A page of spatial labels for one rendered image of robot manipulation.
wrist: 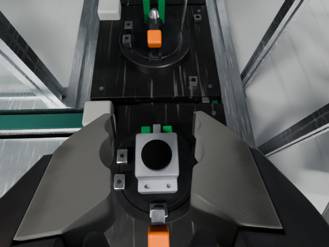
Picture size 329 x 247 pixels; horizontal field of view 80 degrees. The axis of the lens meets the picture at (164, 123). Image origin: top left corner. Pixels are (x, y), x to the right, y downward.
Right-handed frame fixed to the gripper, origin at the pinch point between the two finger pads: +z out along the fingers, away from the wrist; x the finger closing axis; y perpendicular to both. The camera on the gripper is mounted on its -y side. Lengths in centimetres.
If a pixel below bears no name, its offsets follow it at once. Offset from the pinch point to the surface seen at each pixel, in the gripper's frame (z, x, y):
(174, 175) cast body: 2.7, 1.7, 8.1
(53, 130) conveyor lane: 20.2, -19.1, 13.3
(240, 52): 45, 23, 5
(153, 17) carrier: 26.6, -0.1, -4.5
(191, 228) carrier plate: 5.0, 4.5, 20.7
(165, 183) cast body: 4.2, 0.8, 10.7
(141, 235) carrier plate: 4.5, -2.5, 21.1
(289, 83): 36, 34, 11
